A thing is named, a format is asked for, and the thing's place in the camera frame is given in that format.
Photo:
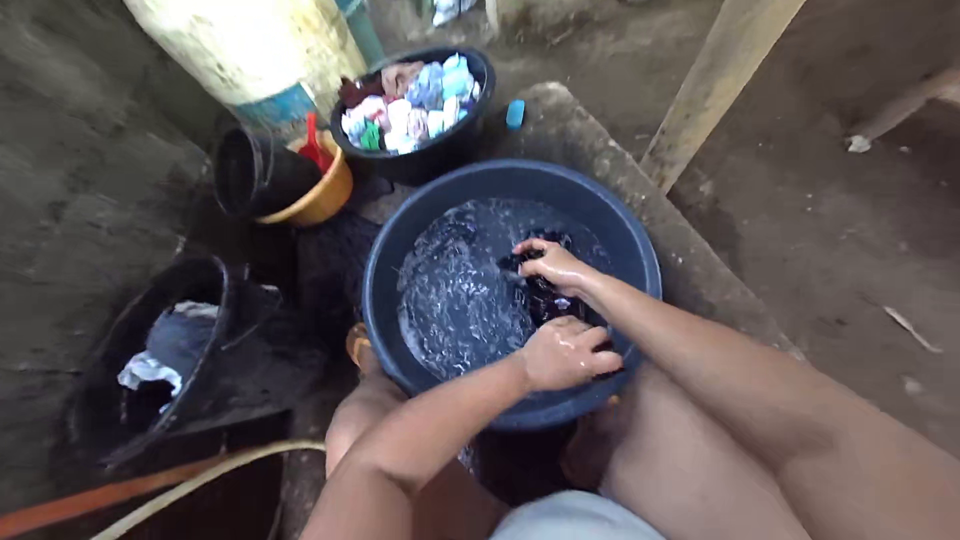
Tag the orange pipe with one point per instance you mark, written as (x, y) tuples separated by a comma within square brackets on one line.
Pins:
[(112, 492)]

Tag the person's left index finger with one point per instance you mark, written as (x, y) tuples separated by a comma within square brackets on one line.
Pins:
[(597, 336)]

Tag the person's left fingers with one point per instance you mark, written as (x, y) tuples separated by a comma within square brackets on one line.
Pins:
[(570, 322)]

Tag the large black tub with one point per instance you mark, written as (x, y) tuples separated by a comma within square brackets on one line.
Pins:
[(206, 337)]

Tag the person's left thumb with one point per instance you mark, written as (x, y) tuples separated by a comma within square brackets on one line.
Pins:
[(606, 364)]

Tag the person's body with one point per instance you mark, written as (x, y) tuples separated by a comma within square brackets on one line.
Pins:
[(576, 519)]

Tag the person's left hand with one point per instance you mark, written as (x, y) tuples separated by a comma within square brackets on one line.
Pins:
[(559, 356)]

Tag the red plastic dipper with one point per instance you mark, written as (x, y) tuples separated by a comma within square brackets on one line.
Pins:
[(314, 150)]

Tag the person's right forearm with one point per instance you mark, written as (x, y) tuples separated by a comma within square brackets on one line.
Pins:
[(735, 371)]

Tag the pile of colourful clothes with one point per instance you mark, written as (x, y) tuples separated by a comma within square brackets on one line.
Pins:
[(409, 109)]

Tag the person's right hand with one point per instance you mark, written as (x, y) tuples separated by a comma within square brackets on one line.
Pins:
[(562, 268)]

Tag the blue soap bar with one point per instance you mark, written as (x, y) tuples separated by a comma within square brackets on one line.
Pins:
[(515, 114)]

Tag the person's right thumb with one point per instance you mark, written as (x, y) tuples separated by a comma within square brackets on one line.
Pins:
[(532, 268)]

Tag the teal post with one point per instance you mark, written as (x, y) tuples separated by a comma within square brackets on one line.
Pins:
[(364, 31)]

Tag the orange yellow plastic basin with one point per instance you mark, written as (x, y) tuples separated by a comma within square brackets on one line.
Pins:
[(330, 191)]

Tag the grey and white garment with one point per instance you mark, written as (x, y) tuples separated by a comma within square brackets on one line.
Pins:
[(176, 341)]

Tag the person's right fingers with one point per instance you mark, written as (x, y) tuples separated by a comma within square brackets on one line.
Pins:
[(534, 244)]

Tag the concrete slab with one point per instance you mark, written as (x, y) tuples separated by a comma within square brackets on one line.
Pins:
[(622, 172)]

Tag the wooden post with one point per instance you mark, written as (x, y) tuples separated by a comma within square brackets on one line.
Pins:
[(720, 90)]

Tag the black round laundry tub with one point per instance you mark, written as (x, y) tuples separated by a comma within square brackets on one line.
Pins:
[(420, 163)]

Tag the yellowish white column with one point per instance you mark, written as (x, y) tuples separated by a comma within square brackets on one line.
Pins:
[(247, 45)]

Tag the black wet garment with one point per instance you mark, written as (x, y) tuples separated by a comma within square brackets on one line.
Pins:
[(551, 304)]

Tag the thin pale stick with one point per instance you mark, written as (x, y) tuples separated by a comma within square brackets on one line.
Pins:
[(910, 328)]

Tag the large blue round basin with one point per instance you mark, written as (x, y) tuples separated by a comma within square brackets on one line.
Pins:
[(381, 292)]

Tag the person's legs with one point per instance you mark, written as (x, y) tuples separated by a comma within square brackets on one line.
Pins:
[(686, 450)]

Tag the wooden beam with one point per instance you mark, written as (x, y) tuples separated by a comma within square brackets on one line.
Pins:
[(907, 105)]

